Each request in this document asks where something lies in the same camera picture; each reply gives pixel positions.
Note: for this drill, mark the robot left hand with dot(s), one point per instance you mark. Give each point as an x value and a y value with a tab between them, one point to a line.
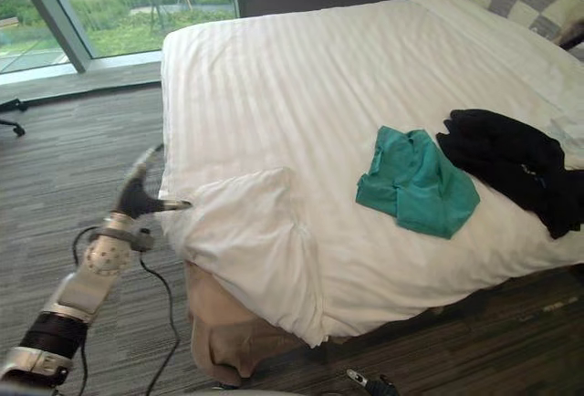
133	195

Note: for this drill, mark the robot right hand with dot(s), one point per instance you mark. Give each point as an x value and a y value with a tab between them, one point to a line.
369	383

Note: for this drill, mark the white striped duvet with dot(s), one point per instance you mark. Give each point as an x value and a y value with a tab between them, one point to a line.
319	149

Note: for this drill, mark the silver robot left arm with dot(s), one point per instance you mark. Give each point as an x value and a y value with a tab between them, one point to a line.
77	286

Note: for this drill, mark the beige bed skirt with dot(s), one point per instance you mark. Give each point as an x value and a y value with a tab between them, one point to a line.
219	323

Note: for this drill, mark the teal green cloth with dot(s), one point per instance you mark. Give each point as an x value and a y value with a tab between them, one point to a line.
417	181

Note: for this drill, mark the black cloth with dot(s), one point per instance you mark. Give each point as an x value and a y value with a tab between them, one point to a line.
511	163

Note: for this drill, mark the black office chair base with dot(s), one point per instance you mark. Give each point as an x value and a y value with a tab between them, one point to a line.
13	115

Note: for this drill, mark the grey window frame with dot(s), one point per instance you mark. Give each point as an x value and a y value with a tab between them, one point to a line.
59	13

